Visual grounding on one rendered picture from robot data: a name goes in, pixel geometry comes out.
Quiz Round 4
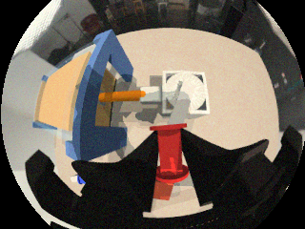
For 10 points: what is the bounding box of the clear-panelled rack with blue frame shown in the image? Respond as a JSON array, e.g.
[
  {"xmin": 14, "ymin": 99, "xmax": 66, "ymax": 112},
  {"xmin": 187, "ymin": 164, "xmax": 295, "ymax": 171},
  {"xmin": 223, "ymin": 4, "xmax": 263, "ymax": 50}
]
[{"xmin": 31, "ymin": 31, "xmax": 106, "ymax": 159}]

